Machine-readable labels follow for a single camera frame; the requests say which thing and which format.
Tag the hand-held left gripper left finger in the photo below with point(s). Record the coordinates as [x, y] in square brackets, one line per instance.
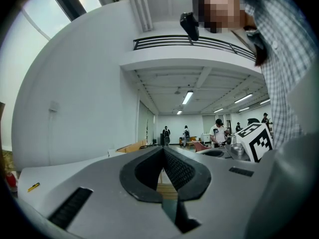
[99, 178]

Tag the group of ceiling tube lights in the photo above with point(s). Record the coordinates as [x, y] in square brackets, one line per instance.
[187, 97]

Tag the red chair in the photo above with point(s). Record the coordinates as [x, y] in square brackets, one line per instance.
[200, 146]

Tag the yellow utility knife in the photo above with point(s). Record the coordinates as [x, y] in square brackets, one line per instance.
[33, 187]

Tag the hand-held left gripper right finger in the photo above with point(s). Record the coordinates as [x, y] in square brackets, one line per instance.
[224, 190]

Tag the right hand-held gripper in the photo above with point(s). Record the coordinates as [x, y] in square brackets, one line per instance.
[259, 143]

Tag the wooden partition board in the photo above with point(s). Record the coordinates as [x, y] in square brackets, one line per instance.
[134, 147]

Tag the person's face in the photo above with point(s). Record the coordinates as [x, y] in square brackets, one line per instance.
[224, 9]

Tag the slatted wooden bench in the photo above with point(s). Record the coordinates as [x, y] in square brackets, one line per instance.
[167, 190]

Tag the black balcony railing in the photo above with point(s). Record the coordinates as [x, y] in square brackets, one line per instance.
[174, 40]

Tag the black head-mounted camera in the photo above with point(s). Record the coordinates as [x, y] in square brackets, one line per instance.
[190, 26]

